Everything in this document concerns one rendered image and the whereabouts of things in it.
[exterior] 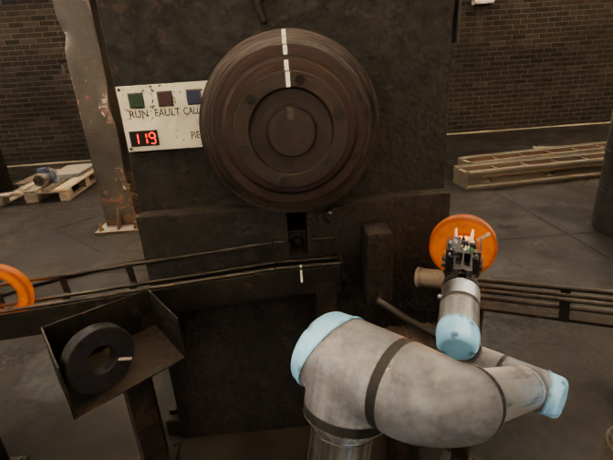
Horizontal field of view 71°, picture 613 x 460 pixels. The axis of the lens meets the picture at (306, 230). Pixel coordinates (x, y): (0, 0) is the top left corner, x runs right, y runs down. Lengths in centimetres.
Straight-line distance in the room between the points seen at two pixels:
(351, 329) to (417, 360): 9
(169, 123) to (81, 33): 270
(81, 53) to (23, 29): 421
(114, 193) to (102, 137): 48
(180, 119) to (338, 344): 91
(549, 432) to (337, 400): 138
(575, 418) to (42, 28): 776
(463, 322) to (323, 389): 35
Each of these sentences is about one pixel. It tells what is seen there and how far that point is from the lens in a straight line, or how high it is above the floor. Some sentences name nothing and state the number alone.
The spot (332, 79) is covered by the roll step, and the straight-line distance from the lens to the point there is 111.
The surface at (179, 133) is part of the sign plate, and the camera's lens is 132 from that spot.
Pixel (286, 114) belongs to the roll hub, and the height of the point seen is 116.
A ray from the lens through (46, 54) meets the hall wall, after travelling 802.
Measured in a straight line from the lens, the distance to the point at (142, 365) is 118.
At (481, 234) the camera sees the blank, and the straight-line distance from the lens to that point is 110.
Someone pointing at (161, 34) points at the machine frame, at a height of 137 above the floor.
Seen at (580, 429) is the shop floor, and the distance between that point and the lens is 194.
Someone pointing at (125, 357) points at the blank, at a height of 65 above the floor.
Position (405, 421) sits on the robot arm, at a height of 90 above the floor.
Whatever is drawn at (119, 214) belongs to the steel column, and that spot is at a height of 13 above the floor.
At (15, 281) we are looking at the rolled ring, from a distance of 151.
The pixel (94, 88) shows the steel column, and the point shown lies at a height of 119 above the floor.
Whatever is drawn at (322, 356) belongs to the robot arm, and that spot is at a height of 92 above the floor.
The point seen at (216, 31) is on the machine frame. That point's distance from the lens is 131.
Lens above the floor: 127
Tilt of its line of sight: 21 degrees down
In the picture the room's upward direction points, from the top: 4 degrees counter-clockwise
